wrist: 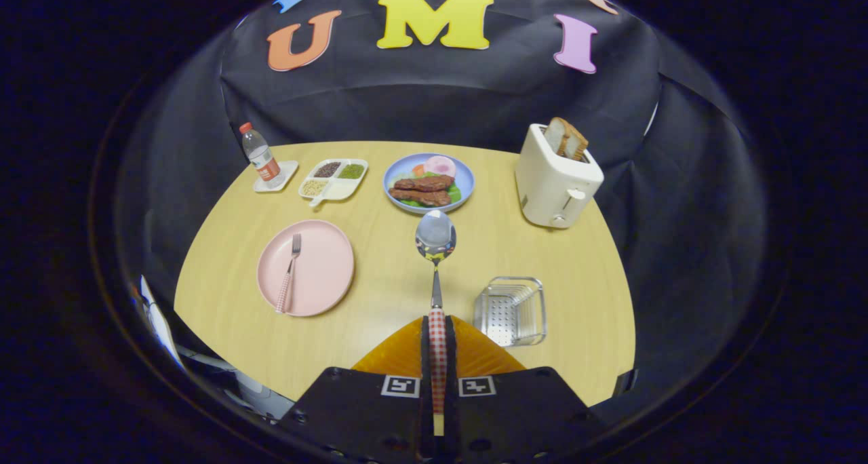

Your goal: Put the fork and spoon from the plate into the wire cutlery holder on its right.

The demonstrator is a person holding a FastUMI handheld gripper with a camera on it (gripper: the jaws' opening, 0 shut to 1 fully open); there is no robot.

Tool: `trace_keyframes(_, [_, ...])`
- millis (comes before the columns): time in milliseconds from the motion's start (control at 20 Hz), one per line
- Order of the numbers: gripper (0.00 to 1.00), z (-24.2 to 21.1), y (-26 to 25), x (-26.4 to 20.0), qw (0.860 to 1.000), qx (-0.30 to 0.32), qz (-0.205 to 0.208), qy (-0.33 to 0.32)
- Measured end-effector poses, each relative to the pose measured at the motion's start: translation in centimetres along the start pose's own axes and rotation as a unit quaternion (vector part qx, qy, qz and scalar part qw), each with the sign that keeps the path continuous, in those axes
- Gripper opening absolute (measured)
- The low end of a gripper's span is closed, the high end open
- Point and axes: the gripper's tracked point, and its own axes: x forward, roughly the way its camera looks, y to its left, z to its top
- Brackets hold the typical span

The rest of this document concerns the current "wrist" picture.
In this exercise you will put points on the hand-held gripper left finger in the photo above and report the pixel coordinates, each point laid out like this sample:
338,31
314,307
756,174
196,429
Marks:
366,416

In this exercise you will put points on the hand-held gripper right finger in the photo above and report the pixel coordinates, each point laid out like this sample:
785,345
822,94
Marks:
515,416

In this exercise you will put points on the black table clamp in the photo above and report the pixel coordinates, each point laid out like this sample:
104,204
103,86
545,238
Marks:
624,382

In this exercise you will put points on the pink round plate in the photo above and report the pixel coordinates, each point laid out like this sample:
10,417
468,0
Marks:
325,267

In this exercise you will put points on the brown meat strip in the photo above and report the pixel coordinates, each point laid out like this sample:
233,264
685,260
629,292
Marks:
424,183
420,197

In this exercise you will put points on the white divided bean tray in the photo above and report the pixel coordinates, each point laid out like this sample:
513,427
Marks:
342,189

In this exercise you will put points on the white toaster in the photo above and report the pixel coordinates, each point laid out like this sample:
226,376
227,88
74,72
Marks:
542,186

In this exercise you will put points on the blue food plate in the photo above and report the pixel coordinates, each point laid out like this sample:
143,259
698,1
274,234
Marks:
407,165

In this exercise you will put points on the white square coaster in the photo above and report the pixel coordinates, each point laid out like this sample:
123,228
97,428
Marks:
289,172

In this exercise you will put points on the pink ham slice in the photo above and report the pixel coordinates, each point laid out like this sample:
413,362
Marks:
441,165

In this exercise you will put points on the toast slice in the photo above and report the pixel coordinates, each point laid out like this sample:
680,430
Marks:
578,146
556,135

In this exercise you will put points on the clear water bottle red label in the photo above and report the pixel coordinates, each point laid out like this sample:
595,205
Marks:
261,159

